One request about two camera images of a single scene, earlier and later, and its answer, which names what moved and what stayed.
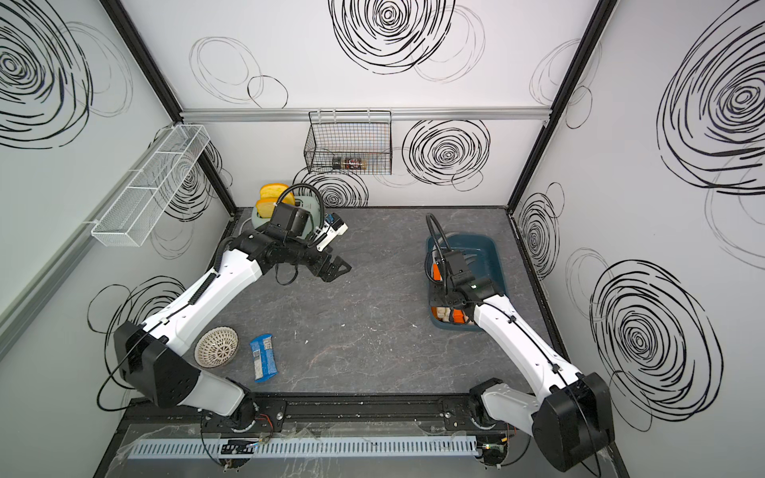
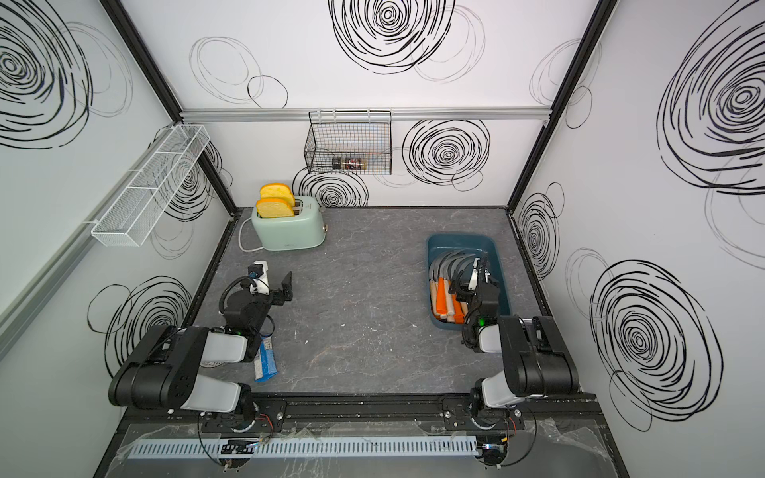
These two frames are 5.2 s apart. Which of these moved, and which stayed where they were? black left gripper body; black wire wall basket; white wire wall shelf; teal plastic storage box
Moved: black left gripper body
Stayed: white wire wall shelf; black wire wall basket; teal plastic storage box
